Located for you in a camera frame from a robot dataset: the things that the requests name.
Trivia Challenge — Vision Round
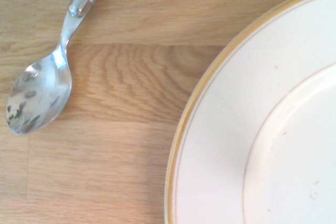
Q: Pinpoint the white-handled metal spoon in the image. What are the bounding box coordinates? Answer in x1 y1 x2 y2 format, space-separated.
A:
5 0 110 136

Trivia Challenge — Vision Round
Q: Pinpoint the white plate with gold rim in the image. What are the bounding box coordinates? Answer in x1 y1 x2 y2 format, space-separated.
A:
164 0 336 224

